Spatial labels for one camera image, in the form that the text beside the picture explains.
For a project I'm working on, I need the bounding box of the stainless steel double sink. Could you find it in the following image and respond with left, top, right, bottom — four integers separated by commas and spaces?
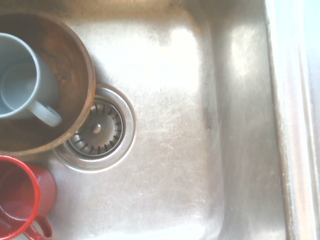
0, 0, 316, 240

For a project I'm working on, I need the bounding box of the metal sink drain strainer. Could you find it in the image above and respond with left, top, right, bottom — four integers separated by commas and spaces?
52, 83, 138, 173

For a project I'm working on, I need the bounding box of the brown wooden bowl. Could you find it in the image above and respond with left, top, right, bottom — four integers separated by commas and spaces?
0, 11, 97, 161

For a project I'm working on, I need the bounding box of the red mug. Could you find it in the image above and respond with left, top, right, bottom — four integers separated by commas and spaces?
0, 154, 57, 240

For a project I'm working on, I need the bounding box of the grey ceramic mug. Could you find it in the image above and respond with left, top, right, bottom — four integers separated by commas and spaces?
0, 32, 63, 128

